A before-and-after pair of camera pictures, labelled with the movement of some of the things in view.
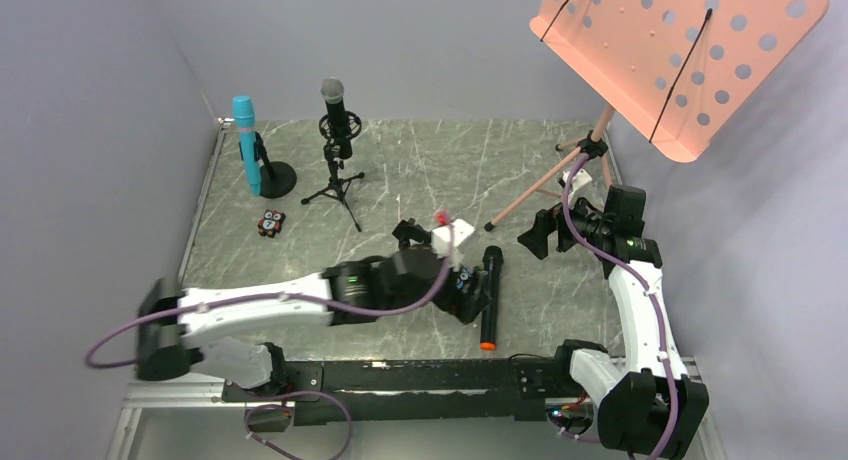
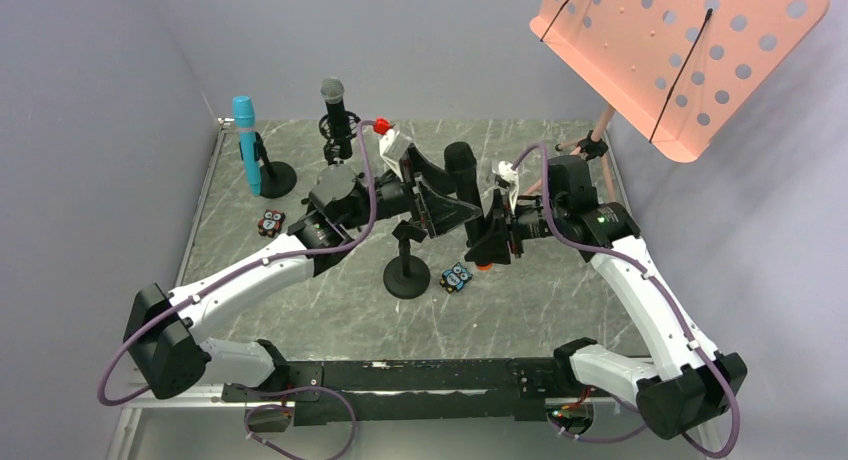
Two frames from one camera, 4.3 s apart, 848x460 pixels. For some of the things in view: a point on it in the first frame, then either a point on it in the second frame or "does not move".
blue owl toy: [464, 276] does not move
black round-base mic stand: [277, 179] does not move
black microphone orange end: [493, 258] -> [461, 163]
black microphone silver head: [332, 91] does not move
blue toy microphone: [245, 119] does not move
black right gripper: [553, 228] -> [515, 224]
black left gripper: [457, 292] -> [411, 196]
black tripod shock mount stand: [331, 153] does not move
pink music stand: [673, 59] does not move
